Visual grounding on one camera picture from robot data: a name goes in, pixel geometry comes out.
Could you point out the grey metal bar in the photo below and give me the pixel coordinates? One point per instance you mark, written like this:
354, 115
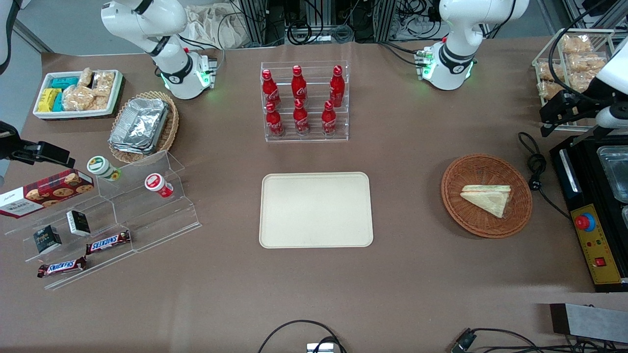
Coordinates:
588, 321

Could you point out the yellow snack packet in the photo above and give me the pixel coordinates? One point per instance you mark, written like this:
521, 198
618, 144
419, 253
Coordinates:
48, 99

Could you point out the clear acrylic stepped shelf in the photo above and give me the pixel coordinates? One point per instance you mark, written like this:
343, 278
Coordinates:
157, 220

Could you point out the triangular sandwich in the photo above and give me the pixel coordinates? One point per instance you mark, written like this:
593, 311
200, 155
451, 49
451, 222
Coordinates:
488, 198

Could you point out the red lidded cup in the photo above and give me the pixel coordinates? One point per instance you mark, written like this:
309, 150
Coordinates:
156, 183

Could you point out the black machine with yellow panel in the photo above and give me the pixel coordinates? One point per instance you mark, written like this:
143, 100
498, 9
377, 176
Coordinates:
603, 255

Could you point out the teal snack packet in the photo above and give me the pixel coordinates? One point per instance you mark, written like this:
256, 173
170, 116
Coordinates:
58, 102
65, 82

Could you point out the small black white box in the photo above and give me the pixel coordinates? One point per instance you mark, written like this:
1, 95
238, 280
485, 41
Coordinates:
78, 223

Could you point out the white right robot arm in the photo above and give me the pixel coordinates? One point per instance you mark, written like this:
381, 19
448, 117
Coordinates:
147, 19

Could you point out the oval light wicker basket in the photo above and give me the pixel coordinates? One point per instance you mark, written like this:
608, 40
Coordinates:
169, 132

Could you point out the clear acrylic bottle rack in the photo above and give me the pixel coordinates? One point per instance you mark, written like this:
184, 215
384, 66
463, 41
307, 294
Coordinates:
314, 135

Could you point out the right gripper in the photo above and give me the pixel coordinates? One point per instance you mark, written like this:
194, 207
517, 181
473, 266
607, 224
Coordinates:
9, 138

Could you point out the round brown wicker basket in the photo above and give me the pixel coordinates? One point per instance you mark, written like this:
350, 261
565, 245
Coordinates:
471, 220

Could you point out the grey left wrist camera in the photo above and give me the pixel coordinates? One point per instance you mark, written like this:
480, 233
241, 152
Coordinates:
611, 117

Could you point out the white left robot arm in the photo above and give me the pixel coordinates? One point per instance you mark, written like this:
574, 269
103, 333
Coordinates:
456, 29

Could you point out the stack of foil trays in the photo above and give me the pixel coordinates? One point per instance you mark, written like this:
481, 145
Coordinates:
140, 125

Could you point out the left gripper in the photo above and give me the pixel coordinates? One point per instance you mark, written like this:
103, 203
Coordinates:
583, 104

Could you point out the steel pan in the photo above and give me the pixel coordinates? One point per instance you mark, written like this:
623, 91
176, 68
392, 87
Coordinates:
615, 171

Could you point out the aluminium frame post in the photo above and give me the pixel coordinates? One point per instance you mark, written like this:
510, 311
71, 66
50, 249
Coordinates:
385, 19
257, 22

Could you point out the red cola bottle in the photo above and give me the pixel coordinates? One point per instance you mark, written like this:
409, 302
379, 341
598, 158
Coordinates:
270, 90
299, 86
328, 121
300, 120
274, 122
337, 88

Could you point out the green lidded cup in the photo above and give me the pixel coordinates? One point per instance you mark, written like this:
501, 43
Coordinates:
100, 166

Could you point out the red tartan cookie box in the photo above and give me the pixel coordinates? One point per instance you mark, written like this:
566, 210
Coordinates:
46, 193

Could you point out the clear bag of crackers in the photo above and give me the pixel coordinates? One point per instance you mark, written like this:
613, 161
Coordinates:
86, 77
100, 102
104, 82
77, 98

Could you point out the white rectangular snack tray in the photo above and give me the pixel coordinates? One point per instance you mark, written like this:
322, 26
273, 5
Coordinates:
115, 95

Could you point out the small silver device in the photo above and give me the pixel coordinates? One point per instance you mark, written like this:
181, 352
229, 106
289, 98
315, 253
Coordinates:
320, 348

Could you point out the beige plastic tray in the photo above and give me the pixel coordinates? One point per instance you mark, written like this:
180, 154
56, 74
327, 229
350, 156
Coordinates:
314, 211

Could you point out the brown snickers bar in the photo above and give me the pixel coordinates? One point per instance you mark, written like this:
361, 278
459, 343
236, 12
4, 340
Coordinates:
108, 242
61, 267

